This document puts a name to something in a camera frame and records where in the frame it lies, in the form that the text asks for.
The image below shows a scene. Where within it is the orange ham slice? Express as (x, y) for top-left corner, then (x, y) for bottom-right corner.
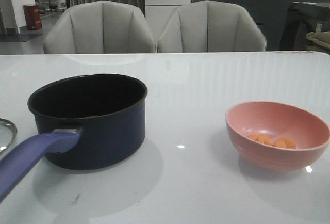
(248, 134), (258, 141)
(257, 134), (272, 146)
(274, 137), (296, 149)

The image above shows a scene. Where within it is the pink bowl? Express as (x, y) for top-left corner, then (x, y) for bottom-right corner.
(225, 101), (329, 171)

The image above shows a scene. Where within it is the glass lid purple knob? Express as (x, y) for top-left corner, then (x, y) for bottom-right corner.
(1, 118), (18, 155)

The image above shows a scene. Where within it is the right grey armchair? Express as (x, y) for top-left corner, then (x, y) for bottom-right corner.
(157, 1), (267, 53)

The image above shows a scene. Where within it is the grey armchair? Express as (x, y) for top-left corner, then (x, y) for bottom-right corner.
(43, 1), (156, 54)
(157, 1), (267, 53)

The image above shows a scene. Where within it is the left grey armchair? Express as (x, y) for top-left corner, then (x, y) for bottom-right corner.
(43, 1), (156, 54)

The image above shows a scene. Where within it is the red bin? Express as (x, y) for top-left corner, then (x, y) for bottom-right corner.
(23, 4), (42, 30)

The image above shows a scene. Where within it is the dark washing machine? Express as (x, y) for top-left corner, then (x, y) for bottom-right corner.
(279, 2), (329, 51)

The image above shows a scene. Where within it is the beige cushion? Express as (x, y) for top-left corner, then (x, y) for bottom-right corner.
(306, 31), (330, 54)

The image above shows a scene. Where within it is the dark blue saucepan purple handle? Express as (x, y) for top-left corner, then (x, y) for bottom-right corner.
(1, 74), (147, 199)

